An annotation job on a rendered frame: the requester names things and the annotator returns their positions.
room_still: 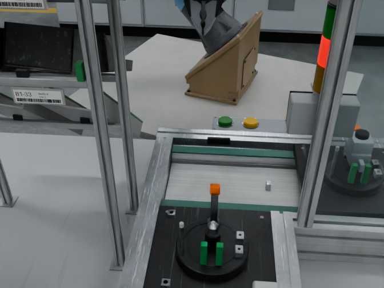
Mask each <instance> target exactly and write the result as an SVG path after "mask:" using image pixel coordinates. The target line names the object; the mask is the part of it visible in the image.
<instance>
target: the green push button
mask: <svg viewBox="0 0 384 288"><path fill-rule="evenodd" d="M218 124H219V125H220V126H224V127H228V126H231V125H232V124H233V120H232V119H231V118H230V117H227V116H223V117H220V118H219V119H218Z"/></svg>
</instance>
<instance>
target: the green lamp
mask: <svg viewBox="0 0 384 288"><path fill-rule="evenodd" d="M335 12H336V9H332V8H331V7H329V5H327V8H326V15H325V21H324V25H323V31H322V35H323V36H324V37H325V38H326V39H329V40H330V39H331V33H332V29H333V24H334V18H335Z"/></svg>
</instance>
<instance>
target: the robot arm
mask: <svg viewBox="0 0 384 288"><path fill-rule="evenodd" d="M225 1H226V0H174V2H175V4H176V5H177V7H178V8H179V9H180V12H182V14H183V15H184V16H185V17H186V19H187V20H188V21H189V22H190V24H191V25H192V26H193V28H195V30H196V31H197V33H198V34H199V36H200V38H201V41H202V43H203V46H204V48H205V51H206V52H207V53H208V54H210V53H212V52H214V51H215V50H216V49H218V48H219V47H220V46H222V45H223V44H224V43H225V42H227V41H228V40H229V39H230V38H231V37H233V36H234V35H235V34H236V33H237V32H238V31H239V30H240V29H241V28H242V27H243V26H242V24H241V23H240V22H239V21H238V20H236V19H235V18H233V17H232V16H230V15H229V14H228V13H226V12H225V11H224V9H223V8H222V4H223V3H224V2H225Z"/></svg>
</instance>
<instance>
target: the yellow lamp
mask: <svg viewBox="0 0 384 288"><path fill-rule="evenodd" d="M324 72H325V68H323V67H321V66H320V65H319V64H318V63H317V66H316V70H315V76H314V82H313V90H314V91H315V92H316V93H318V94H320V92H321V87H322V81H323V75H324Z"/></svg>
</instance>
